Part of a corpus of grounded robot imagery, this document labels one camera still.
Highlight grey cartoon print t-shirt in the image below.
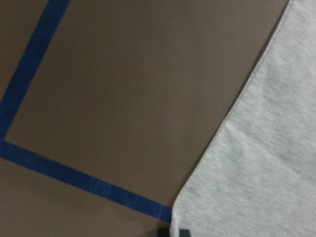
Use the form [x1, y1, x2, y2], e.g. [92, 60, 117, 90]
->
[170, 0, 316, 237]

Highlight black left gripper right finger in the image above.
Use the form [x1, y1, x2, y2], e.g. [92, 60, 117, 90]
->
[179, 229, 191, 237]

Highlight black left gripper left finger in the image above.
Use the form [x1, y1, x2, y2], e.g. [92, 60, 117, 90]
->
[157, 228, 170, 237]

